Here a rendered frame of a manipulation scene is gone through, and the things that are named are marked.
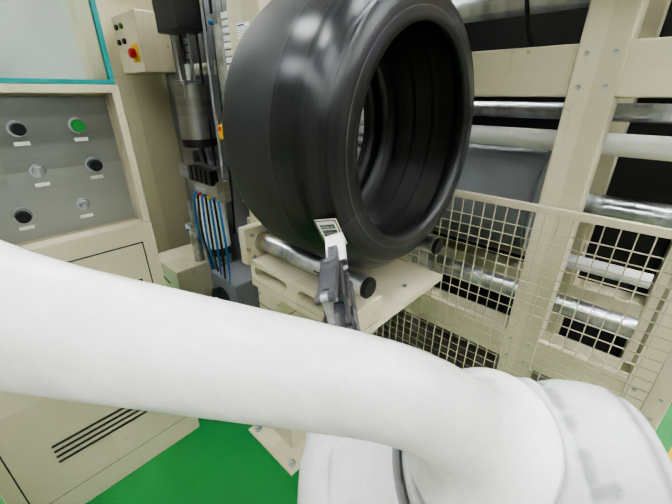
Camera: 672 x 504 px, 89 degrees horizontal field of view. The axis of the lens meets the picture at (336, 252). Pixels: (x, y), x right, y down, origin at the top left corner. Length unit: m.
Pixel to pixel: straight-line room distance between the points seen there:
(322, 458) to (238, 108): 0.52
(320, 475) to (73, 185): 0.99
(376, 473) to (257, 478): 1.19
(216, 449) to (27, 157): 1.15
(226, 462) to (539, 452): 1.38
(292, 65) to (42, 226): 0.83
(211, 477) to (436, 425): 1.38
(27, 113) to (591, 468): 1.16
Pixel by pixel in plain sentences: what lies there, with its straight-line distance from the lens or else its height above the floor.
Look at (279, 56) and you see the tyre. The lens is 0.59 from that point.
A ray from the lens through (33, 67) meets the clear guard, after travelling 1.12.
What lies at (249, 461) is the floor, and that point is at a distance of 1.54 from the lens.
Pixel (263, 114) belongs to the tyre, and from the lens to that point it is 0.58.
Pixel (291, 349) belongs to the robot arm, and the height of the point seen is 1.14.
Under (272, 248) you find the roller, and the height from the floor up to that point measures 0.91.
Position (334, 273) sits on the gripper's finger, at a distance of 0.45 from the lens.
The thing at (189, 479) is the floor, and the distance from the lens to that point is 1.56.
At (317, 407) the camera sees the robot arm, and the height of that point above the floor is 1.12.
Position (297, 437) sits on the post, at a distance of 1.50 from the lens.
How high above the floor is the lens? 1.25
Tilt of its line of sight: 25 degrees down
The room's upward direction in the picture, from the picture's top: straight up
